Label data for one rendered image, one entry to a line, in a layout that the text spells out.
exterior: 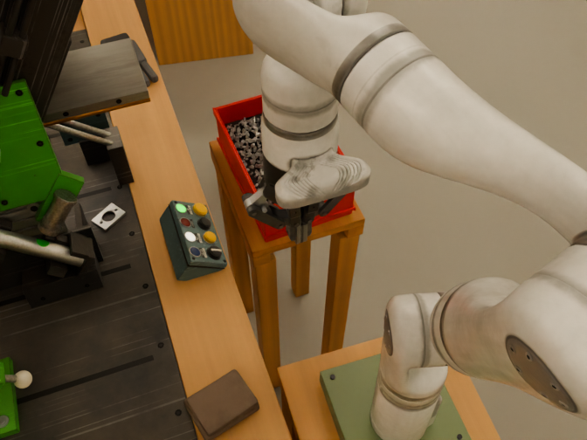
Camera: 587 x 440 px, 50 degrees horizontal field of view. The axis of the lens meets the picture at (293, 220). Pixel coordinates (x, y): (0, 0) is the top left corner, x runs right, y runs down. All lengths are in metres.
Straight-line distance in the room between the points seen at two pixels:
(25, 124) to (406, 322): 0.65
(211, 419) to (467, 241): 1.55
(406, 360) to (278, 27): 0.45
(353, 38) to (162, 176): 0.93
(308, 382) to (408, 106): 0.77
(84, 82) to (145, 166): 0.24
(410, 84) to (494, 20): 2.96
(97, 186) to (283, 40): 0.92
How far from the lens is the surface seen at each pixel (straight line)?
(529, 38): 3.31
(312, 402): 1.11
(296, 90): 0.53
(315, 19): 0.45
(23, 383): 1.10
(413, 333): 0.76
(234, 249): 1.80
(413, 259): 2.29
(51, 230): 1.11
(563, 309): 0.37
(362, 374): 1.09
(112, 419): 1.09
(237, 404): 1.03
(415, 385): 0.86
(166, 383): 1.09
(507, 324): 0.39
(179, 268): 1.16
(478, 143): 0.41
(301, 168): 0.57
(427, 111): 0.41
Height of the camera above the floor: 1.89
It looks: 54 degrees down
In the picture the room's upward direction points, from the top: straight up
